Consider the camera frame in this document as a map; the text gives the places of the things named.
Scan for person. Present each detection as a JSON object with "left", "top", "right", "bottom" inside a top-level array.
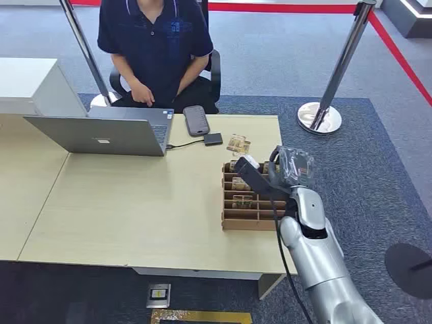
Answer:
[{"left": 97, "top": 0, "right": 220, "bottom": 115}]

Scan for chrome stanchion post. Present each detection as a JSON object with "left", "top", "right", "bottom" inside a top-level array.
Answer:
[
  {"left": 297, "top": 0, "right": 378, "bottom": 136},
  {"left": 59, "top": 0, "right": 122, "bottom": 109}
]

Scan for person's right hand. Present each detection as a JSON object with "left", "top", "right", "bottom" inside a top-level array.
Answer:
[{"left": 129, "top": 78, "right": 156, "bottom": 108}]

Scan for black round floor base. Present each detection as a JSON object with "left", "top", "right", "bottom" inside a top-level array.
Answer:
[{"left": 384, "top": 242, "right": 432, "bottom": 300}]

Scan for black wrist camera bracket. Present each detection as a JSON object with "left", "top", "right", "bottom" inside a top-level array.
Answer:
[{"left": 234, "top": 156, "right": 292, "bottom": 200}]

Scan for thin black reader cable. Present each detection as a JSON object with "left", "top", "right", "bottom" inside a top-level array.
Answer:
[{"left": 165, "top": 139, "right": 205, "bottom": 151}]

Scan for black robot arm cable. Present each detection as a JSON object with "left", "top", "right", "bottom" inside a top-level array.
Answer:
[{"left": 268, "top": 196, "right": 314, "bottom": 324}]

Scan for dark phone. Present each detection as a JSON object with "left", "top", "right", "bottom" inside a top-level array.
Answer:
[{"left": 182, "top": 105, "right": 211, "bottom": 137}]

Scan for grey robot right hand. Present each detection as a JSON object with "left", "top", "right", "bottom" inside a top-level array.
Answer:
[{"left": 268, "top": 145, "right": 316, "bottom": 190}]

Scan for dark blue carpet mat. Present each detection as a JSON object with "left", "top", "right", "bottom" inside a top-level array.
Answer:
[{"left": 0, "top": 92, "right": 432, "bottom": 324}]

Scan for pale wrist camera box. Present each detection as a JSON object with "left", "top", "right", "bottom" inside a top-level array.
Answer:
[{"left": 242, "top": 154, "right": 261, "bottom": 170}]

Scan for black office chair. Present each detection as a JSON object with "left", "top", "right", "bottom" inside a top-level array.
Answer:
[{"left": 109, "top": 0, "right": 221, "bottom": 105}]

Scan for white cabinet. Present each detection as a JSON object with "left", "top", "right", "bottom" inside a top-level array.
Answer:
[{"left": 0, "top": 57, "right": 88, "bottom": 118}]

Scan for silver floor socket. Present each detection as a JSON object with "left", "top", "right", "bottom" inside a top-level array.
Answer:
[{"left": 146, "top": 283, "right": 171, "bottom": 309}]

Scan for patterned card in box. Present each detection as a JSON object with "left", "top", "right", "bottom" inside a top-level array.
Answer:
[
  {"left": 231, "top": 177, "right": 251, "bottom": 192},
  {"left": 232, "top": 194, "right": 254, "bottom": 210}
]

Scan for light wooden desk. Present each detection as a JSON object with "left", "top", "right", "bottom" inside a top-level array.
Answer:
[{"left": 0, "top": 113, "right": 298, "bottom": 300}]

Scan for red barrier belt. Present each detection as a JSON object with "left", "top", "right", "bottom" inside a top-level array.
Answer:
[{"left": 69, "top": 0, "right": 432, "bottom": 107}]

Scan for gold floor tape frame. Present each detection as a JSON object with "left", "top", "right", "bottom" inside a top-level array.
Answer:
[{"left": 150, "top": 308, "right": 253, "bottom": 324}]

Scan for grey laptop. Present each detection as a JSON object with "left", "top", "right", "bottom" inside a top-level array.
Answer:
[{"left": 23, "top": 105, "right": 174, "bottom": 158}]

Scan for cardboard card organizer box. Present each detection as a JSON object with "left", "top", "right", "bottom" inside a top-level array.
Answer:
[{"left": 221, "top": 160, "right": 289, "bottom": 232}]

